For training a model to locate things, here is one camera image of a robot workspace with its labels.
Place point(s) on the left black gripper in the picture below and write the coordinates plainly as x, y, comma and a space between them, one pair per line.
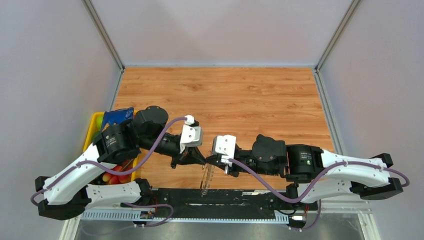
191, 155

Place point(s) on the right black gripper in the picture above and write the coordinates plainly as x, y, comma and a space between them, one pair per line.
229, 168

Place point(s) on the large metal keyring with clips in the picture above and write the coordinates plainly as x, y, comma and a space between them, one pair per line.
208, 172

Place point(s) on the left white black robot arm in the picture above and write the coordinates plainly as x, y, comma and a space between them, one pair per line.
69, 193

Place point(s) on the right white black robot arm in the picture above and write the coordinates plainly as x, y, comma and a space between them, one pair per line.
300, 173

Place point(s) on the red fruit pile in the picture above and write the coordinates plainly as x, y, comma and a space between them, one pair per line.
113, 179

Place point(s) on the blue chips bag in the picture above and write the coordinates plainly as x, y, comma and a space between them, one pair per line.
116, 116

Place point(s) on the green apple upper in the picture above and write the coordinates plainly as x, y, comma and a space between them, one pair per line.
99, 121

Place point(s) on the yellow plastic tray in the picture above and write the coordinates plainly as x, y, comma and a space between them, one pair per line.
91, 134

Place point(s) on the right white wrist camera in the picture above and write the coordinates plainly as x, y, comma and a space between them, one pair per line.
224, 142

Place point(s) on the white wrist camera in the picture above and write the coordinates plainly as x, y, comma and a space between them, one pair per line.
191, 135
224, 142

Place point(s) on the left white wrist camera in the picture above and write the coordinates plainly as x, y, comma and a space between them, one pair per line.
191, 135

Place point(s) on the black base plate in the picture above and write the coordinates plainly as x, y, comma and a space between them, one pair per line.
219, 204

